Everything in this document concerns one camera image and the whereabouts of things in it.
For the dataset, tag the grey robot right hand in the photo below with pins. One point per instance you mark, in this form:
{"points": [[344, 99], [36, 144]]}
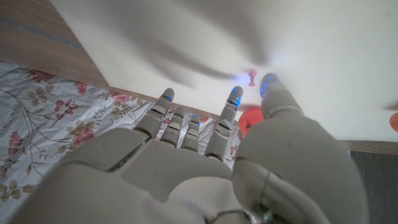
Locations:
{"points": [[171, 174]]}

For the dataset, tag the small red push pin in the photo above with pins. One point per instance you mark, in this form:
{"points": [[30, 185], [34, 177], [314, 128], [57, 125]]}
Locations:
{"points": [[252, 77]]}

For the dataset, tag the red ball with stem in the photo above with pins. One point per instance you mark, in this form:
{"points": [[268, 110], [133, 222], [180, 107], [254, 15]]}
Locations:
{"points": [[248, 119]]}

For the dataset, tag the floral backdrop cloth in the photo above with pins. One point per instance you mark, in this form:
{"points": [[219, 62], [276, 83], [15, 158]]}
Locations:
{"points": [[46, 109]]}

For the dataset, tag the cream foam mat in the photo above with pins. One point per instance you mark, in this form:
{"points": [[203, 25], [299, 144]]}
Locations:
{"points": [[155, 31]]}

